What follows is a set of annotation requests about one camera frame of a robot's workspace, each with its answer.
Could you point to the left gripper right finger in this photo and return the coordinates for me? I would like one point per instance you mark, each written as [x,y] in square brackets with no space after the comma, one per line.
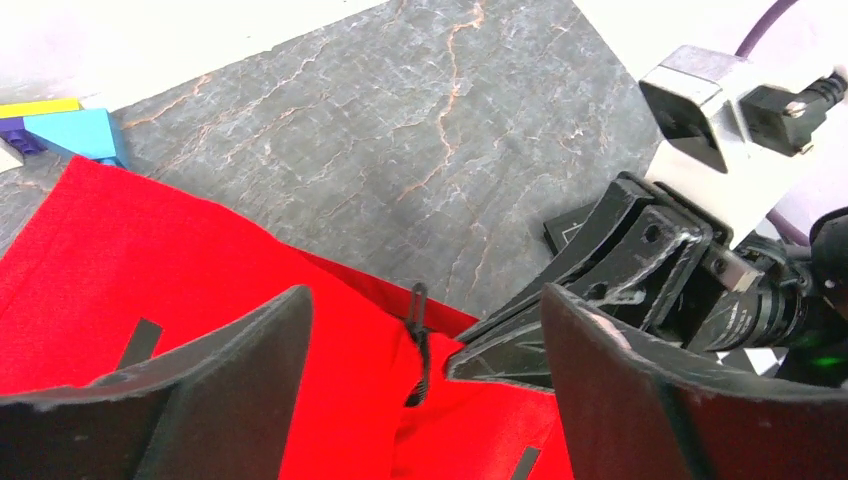
[635,407]

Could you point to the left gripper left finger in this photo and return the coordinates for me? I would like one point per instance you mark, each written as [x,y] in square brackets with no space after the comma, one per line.
[218,407]

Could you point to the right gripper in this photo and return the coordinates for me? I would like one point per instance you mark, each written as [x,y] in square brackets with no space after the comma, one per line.
[742,298]

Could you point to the red jacket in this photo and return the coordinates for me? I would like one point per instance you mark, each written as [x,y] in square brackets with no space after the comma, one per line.
[109,248]

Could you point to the black zipper pull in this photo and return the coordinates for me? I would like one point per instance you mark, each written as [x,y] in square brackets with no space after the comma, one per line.
[415,320]

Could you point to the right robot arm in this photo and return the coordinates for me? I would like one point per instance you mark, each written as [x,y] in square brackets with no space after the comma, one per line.
[655,261]

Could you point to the black white checkerboard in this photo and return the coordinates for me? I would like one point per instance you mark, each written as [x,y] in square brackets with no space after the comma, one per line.
[560,231]

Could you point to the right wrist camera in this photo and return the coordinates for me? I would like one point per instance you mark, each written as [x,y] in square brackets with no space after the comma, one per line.
[737,136]

